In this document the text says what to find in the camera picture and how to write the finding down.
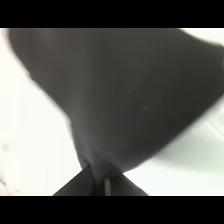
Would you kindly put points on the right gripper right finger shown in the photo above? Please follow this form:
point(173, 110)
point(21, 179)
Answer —
point(128, 187)

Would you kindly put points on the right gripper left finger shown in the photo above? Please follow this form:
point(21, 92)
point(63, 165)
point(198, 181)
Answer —
point(80, 185)

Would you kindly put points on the black garment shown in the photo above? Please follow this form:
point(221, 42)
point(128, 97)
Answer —
point(126, 93)

